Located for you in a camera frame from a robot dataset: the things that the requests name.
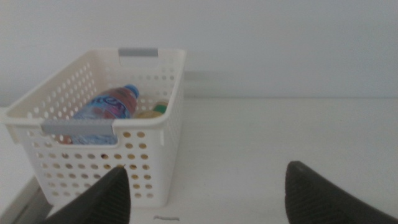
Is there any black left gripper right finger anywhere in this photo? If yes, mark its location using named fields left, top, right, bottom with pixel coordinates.
left=284, top=160, right=398, bottom=224

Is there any yellow tea bottle white cap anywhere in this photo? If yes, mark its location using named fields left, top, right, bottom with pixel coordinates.
left=133, top=98, right=170, bottom=120

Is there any clear water bottle blue cap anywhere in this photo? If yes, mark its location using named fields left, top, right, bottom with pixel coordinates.
left=60, top=83, right=141, bottom=146

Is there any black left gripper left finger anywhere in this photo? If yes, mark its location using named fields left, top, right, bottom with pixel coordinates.
left=42, top=166, right=132, bottom=224

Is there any white perforated plastic basket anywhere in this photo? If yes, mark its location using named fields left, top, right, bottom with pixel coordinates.
left=2, top=47, right=188, bottom=209

